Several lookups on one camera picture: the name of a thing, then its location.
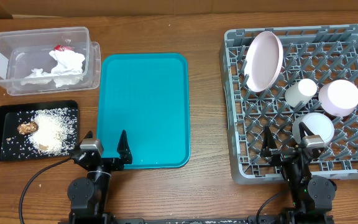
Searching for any white paper cup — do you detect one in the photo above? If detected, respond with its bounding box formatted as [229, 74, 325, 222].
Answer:
[285, 78, 318, 108]

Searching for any red snack wrapper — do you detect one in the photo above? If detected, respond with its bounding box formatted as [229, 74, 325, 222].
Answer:
[54, 45, 73, 51]

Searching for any white napkin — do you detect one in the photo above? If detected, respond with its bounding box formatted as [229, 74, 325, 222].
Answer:
[21, 50, 86, 88]

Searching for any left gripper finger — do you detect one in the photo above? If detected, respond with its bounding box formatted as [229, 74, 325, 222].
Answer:
[78, 131, 93, 149]
[117, 130, 132, 164]

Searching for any teal serving tray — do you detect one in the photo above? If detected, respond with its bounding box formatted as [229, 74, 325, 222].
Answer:
[96, 53, 191, 169]

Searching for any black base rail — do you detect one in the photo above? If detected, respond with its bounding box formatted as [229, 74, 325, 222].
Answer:
[59, 215, 334, 224]

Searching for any grey dishwasher rack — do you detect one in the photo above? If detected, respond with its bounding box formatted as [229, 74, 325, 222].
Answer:
[220, 24, 358, 184]

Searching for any black plastic tray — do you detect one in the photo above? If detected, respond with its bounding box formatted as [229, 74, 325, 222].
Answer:
[0, 100, 79, 162]

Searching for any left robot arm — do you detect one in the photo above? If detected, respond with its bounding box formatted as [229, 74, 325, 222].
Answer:
[67, 131, 132, 224]

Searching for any small white plate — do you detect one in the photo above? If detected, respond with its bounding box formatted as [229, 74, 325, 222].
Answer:
[318, 80, 358, 117]

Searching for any brown food scrap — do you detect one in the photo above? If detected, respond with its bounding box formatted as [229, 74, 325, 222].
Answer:
[17, 121, 39, 135]

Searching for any grey metal bowl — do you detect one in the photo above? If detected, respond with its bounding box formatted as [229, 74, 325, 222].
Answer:
[292, 113, 334, 146]

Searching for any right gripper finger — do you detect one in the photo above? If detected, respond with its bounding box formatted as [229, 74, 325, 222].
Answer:
[298, 122, 314, 137]
[260, 126, 277, 157]

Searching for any large white plate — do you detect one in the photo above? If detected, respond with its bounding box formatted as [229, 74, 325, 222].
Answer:
[244, 31, 283, 93]

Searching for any rice leftovers pile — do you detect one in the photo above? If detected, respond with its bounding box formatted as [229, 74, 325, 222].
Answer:
[4, 107, 79, 159]

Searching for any clear plastic storage bin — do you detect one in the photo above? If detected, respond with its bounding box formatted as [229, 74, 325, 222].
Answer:
[0, 27, 101, 96]

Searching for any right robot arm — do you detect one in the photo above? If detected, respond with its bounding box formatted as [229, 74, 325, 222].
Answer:
[255, 122, 337, 224]

